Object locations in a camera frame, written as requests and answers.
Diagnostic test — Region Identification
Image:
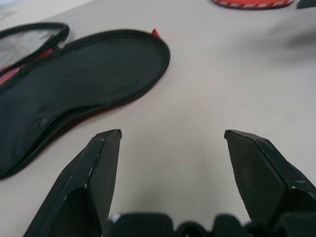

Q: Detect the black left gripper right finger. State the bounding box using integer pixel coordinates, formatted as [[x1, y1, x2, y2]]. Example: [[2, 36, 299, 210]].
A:
[[224, 129, 316, 226]]

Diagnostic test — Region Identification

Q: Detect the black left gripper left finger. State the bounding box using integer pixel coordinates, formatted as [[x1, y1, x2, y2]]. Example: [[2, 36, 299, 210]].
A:
[[22, 128, 122, 237]]

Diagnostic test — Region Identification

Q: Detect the black zipper case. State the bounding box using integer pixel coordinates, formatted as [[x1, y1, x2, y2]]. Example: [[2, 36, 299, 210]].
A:
[[0, 22, 171, 180]]

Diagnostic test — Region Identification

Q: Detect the red oval object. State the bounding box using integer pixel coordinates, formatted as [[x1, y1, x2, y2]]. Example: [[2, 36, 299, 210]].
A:
[[211, 0, 296, 10]]

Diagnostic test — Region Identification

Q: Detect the dark pointed object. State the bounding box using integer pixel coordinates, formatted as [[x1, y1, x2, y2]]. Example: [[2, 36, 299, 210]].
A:
[[296, 0, 316, 10]]

